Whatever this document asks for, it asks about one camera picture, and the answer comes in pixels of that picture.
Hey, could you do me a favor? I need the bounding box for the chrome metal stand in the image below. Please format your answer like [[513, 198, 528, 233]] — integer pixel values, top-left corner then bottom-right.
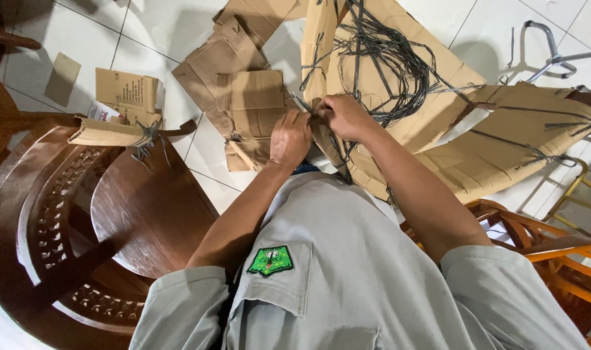
[[523, 20, 591, 84]]

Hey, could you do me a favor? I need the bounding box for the flat brown cardboard sheet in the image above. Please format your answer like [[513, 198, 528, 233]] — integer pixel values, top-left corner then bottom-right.
[[171, 17, 270, 113]]

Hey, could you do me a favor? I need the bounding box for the printed brown cardboard box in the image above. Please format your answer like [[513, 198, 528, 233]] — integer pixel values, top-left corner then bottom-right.
[[95, 67, 163, 128]]

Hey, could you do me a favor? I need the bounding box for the gold metal rack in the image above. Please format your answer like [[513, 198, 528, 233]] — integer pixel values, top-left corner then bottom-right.
[[542, 157, 591, 240]]

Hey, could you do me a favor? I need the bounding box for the person's right hand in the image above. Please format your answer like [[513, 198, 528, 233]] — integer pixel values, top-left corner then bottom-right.
[[315, 94, 382, 144]]

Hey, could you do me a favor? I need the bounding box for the person's grey shirt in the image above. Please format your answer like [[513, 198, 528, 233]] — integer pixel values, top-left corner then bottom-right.
[[128, 171, 591, 350]]

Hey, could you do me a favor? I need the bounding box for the large brown cardboard stack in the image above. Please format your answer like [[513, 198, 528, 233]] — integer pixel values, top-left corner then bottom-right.
[[299, 0, 487, 203]]

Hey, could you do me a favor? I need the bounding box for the small plain cardboard piece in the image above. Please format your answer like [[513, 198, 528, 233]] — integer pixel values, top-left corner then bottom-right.
[[43, 52, 82, 108]]

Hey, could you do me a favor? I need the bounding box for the dark carved wooden chair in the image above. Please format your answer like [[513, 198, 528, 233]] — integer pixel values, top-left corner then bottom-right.
[[0, 113, 219, 350]]

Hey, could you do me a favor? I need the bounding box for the dark wooden furniture frame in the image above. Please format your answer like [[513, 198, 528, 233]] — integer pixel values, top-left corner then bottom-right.
[[0, 0, 84, 171]]

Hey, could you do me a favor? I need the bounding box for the small tied cardboard bundle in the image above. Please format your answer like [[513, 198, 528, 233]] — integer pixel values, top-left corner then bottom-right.
[[67, 117, 173, 172]]

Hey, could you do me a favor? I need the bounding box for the long tied cardboard bundle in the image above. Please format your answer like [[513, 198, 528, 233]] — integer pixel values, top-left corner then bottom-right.
[[412, 80, 591, 203]]

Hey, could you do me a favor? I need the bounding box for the creased brown cardboard sheet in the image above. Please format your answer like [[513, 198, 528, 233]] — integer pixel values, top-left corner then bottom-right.
[[212, 0, 310, 50]]

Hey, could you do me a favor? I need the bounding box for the folded tied cardboard bundle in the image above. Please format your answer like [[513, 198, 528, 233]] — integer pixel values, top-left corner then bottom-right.
[[215, 69, 298, 172]]

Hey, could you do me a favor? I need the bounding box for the white paper packet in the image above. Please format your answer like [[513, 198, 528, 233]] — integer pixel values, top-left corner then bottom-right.
[[87, 100, 121, 123]]

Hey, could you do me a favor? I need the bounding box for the tangle of grey plastic straps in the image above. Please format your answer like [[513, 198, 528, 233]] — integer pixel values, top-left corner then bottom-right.
[[299, 0, 486, 128]]

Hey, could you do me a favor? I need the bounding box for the grey plastic tying strap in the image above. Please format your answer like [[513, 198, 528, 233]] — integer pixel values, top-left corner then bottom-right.
[[291, 92, 321, 120]]

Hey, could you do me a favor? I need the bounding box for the person's left hand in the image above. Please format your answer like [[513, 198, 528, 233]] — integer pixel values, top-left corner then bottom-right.
[[268, 108, 314, 172]]

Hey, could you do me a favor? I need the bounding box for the orange wooden chair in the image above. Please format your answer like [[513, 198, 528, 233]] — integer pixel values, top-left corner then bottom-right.
[[401, 198, 591, 350]]

